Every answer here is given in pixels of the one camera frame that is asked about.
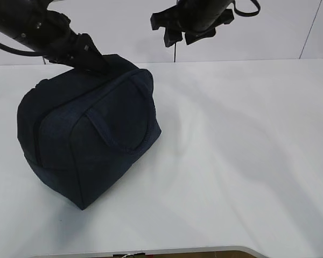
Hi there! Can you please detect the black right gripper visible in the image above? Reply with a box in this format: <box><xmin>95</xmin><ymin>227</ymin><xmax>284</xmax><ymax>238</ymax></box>
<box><xmin>150</xmin><ymin>0</ymin><xmax>234</xmax><ymax>47</ymax></box>

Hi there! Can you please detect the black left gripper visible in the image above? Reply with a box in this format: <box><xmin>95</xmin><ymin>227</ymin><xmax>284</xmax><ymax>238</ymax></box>
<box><xmin>40</xmin><ymin>11</ymin><xmax>109</xmax><ymax>73</ymax></box>

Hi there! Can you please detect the dark navy fabric lunch bag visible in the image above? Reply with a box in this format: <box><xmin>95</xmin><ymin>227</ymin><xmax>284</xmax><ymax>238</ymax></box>
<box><xmin>17</xmin><ymin>54</ymin><xmax>162</xmax><ymax>210</ymax></box>

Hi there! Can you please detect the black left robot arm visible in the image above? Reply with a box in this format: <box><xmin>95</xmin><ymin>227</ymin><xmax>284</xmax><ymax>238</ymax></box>
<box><xmin>0</xmin><ymin>1</ymin><xmax>109</xmax><ymax>73</ymax></box>

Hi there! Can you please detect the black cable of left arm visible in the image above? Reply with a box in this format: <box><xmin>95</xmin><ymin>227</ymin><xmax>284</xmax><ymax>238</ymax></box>
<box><xmin>0</xmin><ymin>36</ymin><xmax>48</xmax><ymax>65</ymax></box>

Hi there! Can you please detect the cable at table edge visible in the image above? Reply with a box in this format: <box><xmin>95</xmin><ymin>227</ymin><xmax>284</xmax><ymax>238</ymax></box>
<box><xmin>113</xmin><ymin>251</ymin><xmax>146</xmax><ymax>258</ymax></box>

